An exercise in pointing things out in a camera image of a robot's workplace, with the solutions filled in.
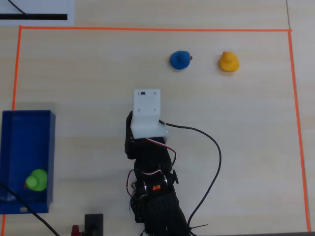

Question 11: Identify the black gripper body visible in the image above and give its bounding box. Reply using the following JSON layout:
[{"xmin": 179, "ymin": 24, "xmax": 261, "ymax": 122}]
[{"xmin": 124, "ymin": 110, "xmax": 173, "ymax": 162}]

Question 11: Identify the green rubber duck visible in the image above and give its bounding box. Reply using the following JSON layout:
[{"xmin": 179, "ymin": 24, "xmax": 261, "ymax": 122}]
[{"xmin": 24, "ymin": 169, "xmax": 48, "ymax": 192}]

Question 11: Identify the blue rubber duck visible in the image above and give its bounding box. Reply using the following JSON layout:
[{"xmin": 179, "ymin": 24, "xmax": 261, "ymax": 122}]
[{"xmin": 170, "ymin": 50, "xmax": 193, "ymax": 70}]

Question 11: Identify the blue plastic box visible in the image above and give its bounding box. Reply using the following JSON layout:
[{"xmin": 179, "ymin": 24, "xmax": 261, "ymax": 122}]
[{"xmin": 0, "ymin": 110, "xmax": 57, "ymax": 214}]

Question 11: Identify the yellow rubber duck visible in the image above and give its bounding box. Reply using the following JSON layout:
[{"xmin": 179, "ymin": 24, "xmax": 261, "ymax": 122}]
[{"xmin": 219, "ymin": 51, "xmax": 240, "ymax": 72}]

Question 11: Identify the black table clamp block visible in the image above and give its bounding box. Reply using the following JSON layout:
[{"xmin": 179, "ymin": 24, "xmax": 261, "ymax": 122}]
[{"xmin": 84, "ymin": 213, "xmax": 104, "ymax": 236}]

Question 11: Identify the orange tape strip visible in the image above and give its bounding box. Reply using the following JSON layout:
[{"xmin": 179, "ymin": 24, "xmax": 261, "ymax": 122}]
[
  {"xmin": 287, "ymin": 30, "xmax": 311, "ymax": 233},
  {"xmin": 1, "ymin": 26, "xmax": 23, "ymax": 236},
  {"xmin": 19, "ymin": 26, "xmax": 293, "ymax": 32}
]

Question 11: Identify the black strip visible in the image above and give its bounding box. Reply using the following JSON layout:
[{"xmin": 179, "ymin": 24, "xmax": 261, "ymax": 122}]
[{"xmin": 0, "ymin": 14, "xmax": 68, "ymax": 21}]

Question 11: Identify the white paper sheet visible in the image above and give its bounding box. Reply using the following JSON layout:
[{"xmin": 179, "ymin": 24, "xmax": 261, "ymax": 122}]
[{"xmin": 0, "ymin": 0, "xmax": 74, "ymax": 26}]

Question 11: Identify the red white servo wire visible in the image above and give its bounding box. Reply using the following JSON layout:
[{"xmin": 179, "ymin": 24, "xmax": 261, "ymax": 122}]
[
  {"xmin": 145, "ymin": 138, "xmax": 177, "ymax": 170},
  {"xmin": 126, "ymin": 168, "xmax": 163, "ymax": 199}
]

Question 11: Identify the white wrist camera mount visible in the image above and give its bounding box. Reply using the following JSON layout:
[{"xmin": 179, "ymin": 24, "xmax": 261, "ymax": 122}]
[{"xmin": 130, "ymin": 88, "xmax": 169, "ymax": 139}]

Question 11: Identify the black camera cable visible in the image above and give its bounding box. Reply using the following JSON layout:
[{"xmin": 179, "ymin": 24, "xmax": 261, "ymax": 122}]
[{"xmin": 159, "ymin": 119, "xmax": 222, "ymax": 236}]

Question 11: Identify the thick black cable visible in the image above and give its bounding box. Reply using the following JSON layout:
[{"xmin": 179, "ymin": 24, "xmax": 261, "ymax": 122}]
[{"xmin": 0, "ymin": 181, "xmax": 61, "ymax": 236}]

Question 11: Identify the thin black cable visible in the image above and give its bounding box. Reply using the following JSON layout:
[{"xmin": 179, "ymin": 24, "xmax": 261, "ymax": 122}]
[{"xmin": 7, "ymin": 0, "xmax": 32, "ymax": 17}]

